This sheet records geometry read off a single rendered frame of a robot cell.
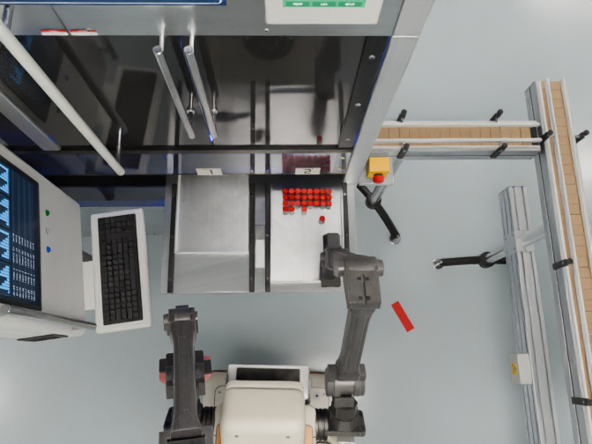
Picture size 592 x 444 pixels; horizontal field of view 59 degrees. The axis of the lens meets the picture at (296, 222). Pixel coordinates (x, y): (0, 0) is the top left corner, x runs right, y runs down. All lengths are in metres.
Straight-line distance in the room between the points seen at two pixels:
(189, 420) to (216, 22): 0.80
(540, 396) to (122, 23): 2.02
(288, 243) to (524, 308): 1.06
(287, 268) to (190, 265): 0.34
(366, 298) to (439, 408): 1.69
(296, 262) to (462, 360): 1.28
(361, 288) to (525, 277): 1.33
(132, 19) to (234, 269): 1.03
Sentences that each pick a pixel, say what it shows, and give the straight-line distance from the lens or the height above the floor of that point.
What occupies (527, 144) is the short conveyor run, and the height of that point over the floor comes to 0.93.
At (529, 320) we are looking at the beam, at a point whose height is 0.54.
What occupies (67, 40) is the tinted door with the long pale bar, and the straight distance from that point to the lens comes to 1.24.
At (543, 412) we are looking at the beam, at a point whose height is 0.55.
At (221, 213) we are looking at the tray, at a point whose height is 0.88.
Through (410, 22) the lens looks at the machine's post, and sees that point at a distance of 1.12.
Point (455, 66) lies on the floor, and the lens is 3.37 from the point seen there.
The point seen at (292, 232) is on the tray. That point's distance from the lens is 1.91.
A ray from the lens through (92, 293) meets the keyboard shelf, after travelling 2.07.
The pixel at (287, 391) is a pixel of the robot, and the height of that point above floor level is 1.33.
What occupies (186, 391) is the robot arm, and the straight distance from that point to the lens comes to 1.23.
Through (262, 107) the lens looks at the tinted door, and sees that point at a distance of 1.42.
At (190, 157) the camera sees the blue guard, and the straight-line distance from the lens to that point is 1.73.
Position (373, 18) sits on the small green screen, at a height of 1.88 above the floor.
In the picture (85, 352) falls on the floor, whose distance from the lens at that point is 2.90.
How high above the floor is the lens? 2.73
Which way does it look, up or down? 75 degrees down
